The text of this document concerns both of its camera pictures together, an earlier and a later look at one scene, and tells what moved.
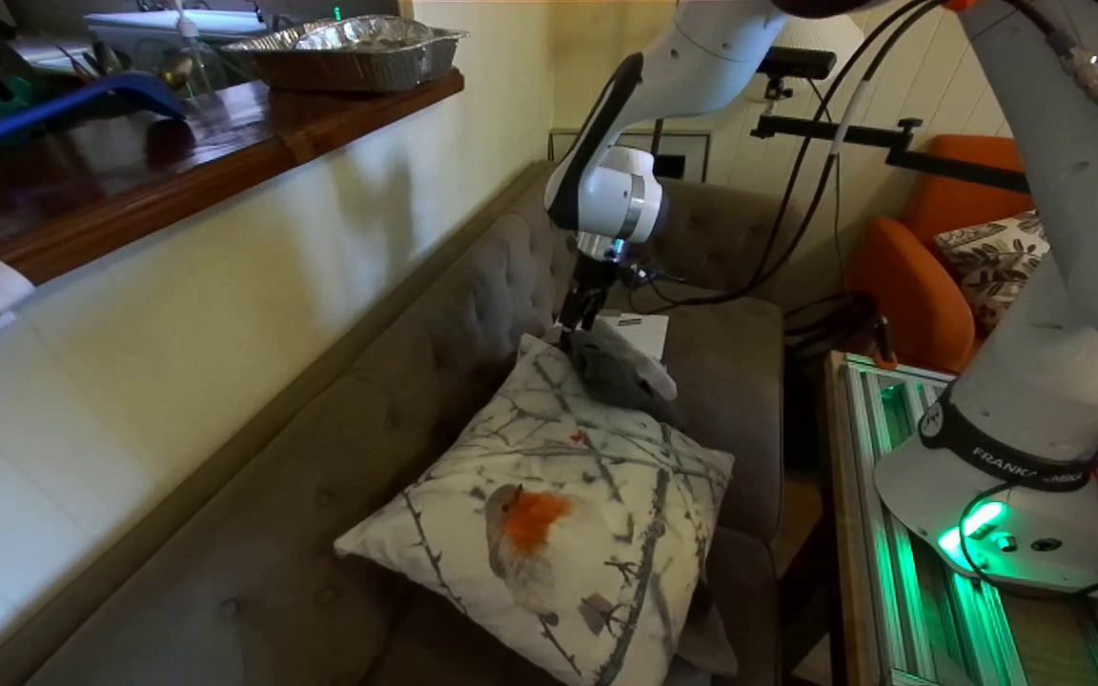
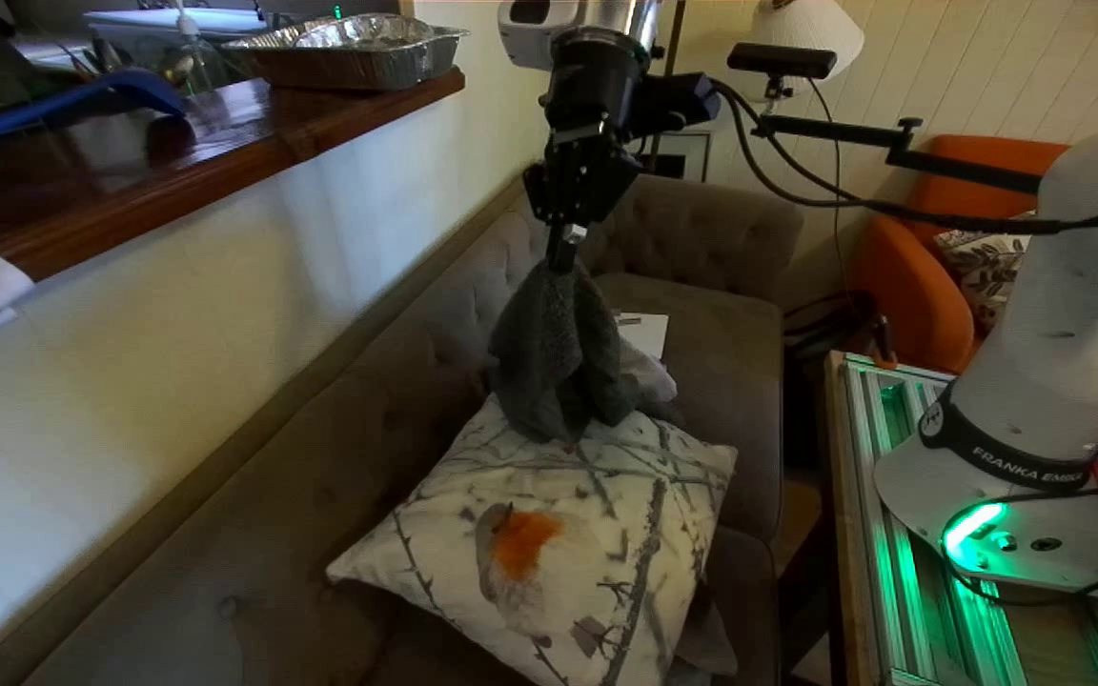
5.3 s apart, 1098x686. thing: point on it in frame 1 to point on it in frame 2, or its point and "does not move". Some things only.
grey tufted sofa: [239, 576] does not move
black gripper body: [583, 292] to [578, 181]
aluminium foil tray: [351, 55] does not move
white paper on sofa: [651, 330] does not move
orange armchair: [910, 278] does not move
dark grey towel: [620, 367] to [553, 355]
